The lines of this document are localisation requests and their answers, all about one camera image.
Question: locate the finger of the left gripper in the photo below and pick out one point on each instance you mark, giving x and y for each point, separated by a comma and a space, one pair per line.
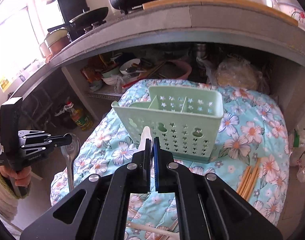
61, 140

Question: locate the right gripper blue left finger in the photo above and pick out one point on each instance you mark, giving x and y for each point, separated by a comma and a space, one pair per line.
140, 177

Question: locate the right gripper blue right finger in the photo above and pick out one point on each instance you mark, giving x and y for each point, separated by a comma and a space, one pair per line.
165, 181

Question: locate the large metal spoon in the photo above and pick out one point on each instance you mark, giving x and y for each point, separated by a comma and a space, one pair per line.
70, 152

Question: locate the wooden chopstick one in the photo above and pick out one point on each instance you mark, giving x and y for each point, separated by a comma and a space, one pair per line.
243, 179

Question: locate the wooden chopstick three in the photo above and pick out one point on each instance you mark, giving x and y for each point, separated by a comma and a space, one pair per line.
249, 183

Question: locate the wooden chopstick four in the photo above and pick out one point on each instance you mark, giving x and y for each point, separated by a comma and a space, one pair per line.
257, 166

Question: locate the white plastic ladle spoon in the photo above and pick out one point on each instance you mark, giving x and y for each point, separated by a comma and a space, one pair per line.
132, 225

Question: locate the white fleece sleeve forearm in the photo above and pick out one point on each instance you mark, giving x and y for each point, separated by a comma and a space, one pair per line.
8, 199

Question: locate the person left hand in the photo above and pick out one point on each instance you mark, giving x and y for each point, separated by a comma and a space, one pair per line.
22, 178

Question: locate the cooking oil bottle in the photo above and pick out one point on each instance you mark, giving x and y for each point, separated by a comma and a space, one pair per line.
81, 119

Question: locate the green plastic utensil caddy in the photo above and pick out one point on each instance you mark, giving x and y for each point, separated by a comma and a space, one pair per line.
185, 119

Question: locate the floral quilted cloth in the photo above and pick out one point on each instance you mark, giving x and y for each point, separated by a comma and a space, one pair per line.
252, 127

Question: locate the stacked enamel pots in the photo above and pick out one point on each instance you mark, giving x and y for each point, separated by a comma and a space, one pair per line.
57, 40

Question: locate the stack of bowls under counter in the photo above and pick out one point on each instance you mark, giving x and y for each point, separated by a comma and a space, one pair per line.
110, 76

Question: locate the black frying pan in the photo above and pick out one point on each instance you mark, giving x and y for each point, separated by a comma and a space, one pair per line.
83, 20

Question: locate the white plastic bags pile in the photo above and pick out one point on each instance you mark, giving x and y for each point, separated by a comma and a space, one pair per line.
297, 152

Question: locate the black box appliance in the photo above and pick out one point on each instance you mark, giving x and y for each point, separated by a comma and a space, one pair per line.
72, 8

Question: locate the wooden cutting board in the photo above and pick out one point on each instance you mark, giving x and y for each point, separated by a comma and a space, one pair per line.
241, 4

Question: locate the floral enamel basin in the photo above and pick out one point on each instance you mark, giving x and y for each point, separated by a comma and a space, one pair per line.
291, 10

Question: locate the black camera box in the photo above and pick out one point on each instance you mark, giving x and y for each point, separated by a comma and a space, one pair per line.
10, 112

